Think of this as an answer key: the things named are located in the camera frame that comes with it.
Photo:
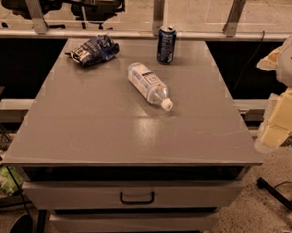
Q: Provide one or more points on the metal bracket post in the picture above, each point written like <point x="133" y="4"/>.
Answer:
<point x="236" y="11"/>
<point x="35" y="11"/>
<point x="159" y="11"/>

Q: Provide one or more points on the right metal bracket post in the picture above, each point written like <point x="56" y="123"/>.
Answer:
<point x="236" y="11"/>

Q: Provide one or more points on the middle metal bracket post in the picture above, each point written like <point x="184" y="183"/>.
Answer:
<point x="159" y="11"/>

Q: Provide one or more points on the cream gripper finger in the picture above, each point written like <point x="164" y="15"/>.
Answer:
<point x="277" y="124"/>
<point x="269" y="62"/>

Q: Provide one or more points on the left metal bracket post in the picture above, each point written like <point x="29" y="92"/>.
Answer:
<point x="35" y="11"/>

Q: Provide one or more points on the black stand leg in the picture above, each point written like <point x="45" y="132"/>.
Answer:
<point x="261" y="184"/>

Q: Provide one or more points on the crumpled blue chip bag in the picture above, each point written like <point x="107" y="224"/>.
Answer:
<point x="97" y="50"/>

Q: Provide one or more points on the black office chair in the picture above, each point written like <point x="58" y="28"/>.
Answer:
<point x="93" y="11"/>

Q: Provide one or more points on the clear plastic water bottle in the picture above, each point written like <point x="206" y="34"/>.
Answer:
<point x="149" y="86"/>

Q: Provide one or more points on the black drawer handle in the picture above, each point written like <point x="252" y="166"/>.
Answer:
<point x="132" y="199"/>

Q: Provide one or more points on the green snack bag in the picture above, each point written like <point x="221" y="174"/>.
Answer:
<point x="10" y="181"/>

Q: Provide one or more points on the blue soda can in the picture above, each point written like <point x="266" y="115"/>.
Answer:
<point x="166" y="44"/>

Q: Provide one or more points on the grey drawer cabinet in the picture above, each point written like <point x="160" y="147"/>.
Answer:
<point x="90" y="135"/>

